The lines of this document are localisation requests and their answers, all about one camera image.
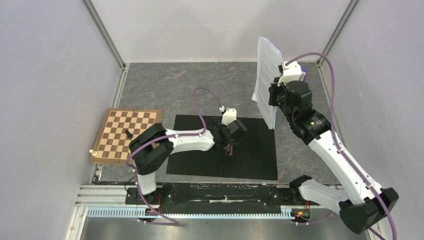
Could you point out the white chess pawn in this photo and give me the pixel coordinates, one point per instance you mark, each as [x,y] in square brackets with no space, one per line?
[93,152]

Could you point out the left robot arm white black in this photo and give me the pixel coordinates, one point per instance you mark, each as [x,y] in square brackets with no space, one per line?
[150,149]

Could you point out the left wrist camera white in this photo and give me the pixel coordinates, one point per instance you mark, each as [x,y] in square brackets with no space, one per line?
[228,115]

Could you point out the teal folder black inside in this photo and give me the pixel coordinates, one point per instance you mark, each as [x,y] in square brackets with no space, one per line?
[253,158]

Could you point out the aluminium frame rail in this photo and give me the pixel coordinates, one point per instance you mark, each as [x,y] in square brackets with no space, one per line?
[101,196]

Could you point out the purple metronome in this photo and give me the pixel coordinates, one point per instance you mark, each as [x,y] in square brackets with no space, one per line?
[304,72]

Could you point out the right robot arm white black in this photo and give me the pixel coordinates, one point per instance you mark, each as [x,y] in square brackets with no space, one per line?
[362,201]

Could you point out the black chess piece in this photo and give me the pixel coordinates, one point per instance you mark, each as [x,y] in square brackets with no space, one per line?
[128,134]

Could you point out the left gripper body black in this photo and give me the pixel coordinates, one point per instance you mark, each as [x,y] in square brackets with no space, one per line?
[233,142]

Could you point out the wooden chessboard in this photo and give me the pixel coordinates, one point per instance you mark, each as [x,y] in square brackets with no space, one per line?
[111,142]

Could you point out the white toothed cable duct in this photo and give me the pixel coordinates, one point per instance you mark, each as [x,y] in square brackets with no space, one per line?
[141,212]

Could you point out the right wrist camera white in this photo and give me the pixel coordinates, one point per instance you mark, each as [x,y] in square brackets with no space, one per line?
[289,73]

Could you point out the printed paper sheet top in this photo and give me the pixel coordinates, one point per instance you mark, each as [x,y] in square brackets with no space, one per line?
[268,59]

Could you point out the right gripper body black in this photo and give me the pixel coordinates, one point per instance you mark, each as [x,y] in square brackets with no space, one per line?
[277,98]

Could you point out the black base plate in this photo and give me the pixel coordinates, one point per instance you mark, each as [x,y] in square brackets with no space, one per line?
[225,198]

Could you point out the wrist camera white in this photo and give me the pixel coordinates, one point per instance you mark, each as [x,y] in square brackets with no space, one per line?
[289,73]
[228,115]

